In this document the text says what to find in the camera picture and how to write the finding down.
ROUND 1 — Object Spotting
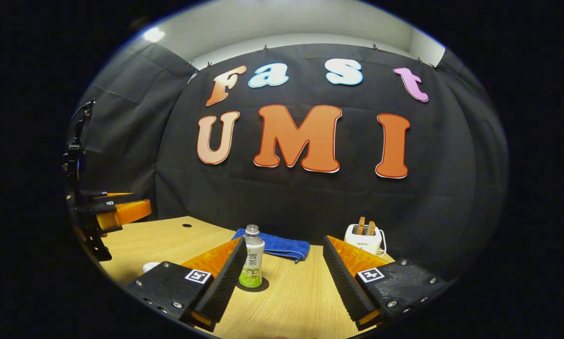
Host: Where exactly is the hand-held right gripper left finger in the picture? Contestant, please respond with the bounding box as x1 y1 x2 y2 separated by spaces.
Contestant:
125 236 248 332

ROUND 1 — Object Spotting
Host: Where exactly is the clear water bottle white label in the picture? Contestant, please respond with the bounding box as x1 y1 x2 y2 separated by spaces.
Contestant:
238 225 265 289

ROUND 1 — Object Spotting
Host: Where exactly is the black backdrop cloth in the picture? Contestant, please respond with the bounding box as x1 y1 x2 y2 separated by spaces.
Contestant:
72 41 509 283

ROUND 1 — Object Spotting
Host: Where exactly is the white toaster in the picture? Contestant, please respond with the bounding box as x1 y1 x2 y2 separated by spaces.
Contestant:
343 224 383 256

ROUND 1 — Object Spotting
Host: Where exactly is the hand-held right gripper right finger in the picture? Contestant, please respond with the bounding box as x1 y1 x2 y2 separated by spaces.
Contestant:
323 235 448 331

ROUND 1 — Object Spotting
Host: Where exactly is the dark round coaster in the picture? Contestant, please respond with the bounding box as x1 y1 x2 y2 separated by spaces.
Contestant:
236 277 270 293

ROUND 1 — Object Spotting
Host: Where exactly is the blue towel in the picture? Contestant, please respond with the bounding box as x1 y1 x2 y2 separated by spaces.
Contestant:
231 228 311 263

